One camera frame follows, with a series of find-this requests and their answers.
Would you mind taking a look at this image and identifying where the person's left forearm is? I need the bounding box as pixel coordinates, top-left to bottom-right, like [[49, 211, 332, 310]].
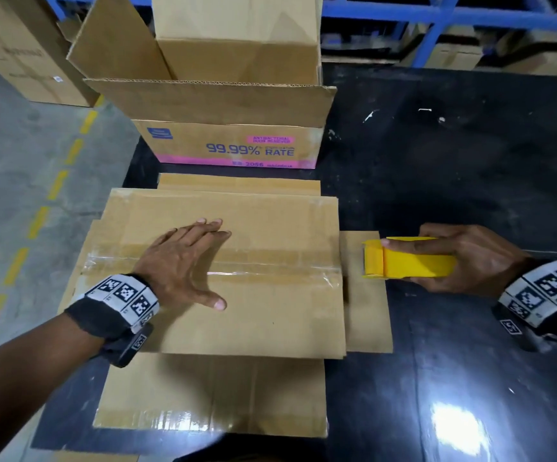
[[0, 312, 108, 462]]

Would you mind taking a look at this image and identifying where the left wristband with marker tags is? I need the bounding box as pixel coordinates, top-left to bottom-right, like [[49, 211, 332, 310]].
[[64, 273, 160, 340]]

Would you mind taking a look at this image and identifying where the wide brown cardboard box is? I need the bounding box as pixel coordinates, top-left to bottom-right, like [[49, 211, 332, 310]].
[[497, 31, 557, 76]]

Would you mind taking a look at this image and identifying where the wristband with marker tags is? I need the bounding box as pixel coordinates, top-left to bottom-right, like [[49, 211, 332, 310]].
[[497, 259, 557, 345], [64, 273, 160, 340]]

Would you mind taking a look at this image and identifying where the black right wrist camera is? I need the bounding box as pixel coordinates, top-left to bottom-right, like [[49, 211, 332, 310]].
[[492, 305, 557, 353]]

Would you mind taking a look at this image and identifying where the person's right hand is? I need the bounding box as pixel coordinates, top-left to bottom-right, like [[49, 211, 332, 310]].
[[380, 223, 532, 300]]

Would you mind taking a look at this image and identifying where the closed brown cardboard box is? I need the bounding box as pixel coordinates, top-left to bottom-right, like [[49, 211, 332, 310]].
[[398, 23, 484, 71]]

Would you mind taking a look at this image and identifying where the tall brown cardboard box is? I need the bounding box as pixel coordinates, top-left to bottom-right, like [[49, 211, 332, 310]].
[[0, 0, 100, 107]]

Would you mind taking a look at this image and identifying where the right wristband with marker tags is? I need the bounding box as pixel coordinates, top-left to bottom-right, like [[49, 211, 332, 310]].
[[497, 259, 557, 345]]

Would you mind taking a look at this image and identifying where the yellow tape dispenser with tape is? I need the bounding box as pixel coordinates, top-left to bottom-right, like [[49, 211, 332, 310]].
[[361, 237, 458, 280]]

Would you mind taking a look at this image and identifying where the clear sealing tape strip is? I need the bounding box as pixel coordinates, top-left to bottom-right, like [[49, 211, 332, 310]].
[[81, 252, 345, 290]]

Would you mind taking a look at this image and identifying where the taped cardboard sheet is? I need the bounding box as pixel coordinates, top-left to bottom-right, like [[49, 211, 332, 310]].
[[56, 173, 394, 438]]

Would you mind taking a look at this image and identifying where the pink-striped cardboard box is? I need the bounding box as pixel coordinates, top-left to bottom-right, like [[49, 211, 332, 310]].
[[66, 0, 338, 170]]

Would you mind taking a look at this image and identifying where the person's left hand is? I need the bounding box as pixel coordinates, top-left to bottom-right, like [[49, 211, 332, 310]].
[[132, 218, 232, 312]]

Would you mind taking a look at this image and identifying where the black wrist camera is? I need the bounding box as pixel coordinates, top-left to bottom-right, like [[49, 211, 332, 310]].
[[492, 305, 557, 353], [100, 323, 154, 369]]

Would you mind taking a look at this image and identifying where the blue metal storage rack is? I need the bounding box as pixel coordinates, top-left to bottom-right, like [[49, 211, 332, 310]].
[[47, 0, 557, 68]]

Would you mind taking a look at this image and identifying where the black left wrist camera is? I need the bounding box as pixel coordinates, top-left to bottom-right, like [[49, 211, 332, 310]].
[[100, 323, 154, 369]]

